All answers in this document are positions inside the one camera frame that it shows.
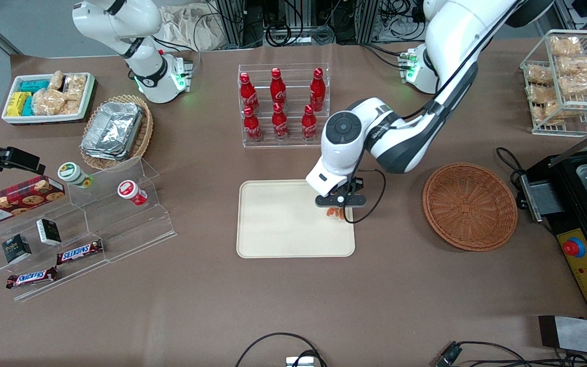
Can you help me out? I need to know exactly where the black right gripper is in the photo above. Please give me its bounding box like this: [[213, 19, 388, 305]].
[[0, 147, 45, 175]]

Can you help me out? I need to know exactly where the white rectangular snack tray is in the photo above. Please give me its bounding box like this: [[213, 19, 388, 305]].
[[2, 73, 96, 124]]

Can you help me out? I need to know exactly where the beige plastic tray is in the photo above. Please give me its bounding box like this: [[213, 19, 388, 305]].
[[236, 178, 356, 259]]

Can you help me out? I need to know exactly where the aluminium foil tray stack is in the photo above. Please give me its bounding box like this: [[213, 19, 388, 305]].
[[81, 102, 145, 161]]

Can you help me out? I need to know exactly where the oval light wicker basket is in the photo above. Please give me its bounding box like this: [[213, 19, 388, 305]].
[[79, 94, 154, 171]]

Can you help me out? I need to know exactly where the round brown wicker basket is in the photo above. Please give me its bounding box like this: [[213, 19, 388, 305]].
[[422, 162, 519, 252]]

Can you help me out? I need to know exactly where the red tartan cookie box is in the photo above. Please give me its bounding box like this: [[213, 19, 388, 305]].
[[0, 176, 66, 227]]

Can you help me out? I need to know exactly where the yellow snack packet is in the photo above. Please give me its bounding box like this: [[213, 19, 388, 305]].
[[7, 92, 32, 117]]

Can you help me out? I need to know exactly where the green lid cup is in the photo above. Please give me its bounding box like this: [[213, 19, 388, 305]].
[[58, 162, 93, 189]]

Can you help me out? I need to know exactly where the clear acrylic bottle rack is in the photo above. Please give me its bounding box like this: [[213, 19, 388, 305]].
[[237, 63, 331, 148]]

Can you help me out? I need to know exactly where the red cola bottle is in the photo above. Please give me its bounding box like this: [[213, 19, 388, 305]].
[[301, 104, 318, 142], [309, 68, 326, 112], [272, 102, 289, 141], [243, 106, 263, 143], [239, 72, 260, 114], [270, 68, 287, 105]]

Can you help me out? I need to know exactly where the small black white carton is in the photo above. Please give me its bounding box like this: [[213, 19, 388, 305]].
[[36, 218, 62, 246]]

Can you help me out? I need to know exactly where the brown chocolate bar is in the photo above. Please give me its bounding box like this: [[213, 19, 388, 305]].
[[6, 267, 59, 290], [57, 240, 104, 265]]

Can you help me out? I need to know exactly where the red lid cup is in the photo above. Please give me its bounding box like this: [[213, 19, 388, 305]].
[[117, 180, 148, 206]]

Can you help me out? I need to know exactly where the clear acrylic stepped stand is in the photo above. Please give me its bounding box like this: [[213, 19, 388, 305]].
[[0, 157, 177, 302]]

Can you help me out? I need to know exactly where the beige cloth bag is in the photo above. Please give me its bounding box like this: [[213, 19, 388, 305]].
[[158, 4, 223, 51]]

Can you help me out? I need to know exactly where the black sealing machine yellow panel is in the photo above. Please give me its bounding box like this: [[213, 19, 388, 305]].
[[519, 120, 587, 322]]

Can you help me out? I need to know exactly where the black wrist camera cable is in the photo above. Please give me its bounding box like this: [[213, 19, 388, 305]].
[[343, 0, 523, 224]]

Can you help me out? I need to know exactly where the black looped cable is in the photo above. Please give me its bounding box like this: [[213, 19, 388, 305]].
[[235, 332, 327, 367]]

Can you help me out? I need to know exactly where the black arm base cable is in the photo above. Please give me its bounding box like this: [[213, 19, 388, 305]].
[[360, 43, 409, 69]]

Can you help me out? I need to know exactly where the aluminium frame post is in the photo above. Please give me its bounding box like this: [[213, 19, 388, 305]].
[[216, 0, 246, 49], [357, 0, 380, 44]]

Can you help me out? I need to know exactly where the black cable with connector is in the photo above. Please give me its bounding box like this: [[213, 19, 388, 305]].
[[436, 340, 587, 367]]

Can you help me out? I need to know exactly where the white wire basket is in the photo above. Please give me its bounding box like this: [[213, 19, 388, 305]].
[[520, 30, 587, 137]]

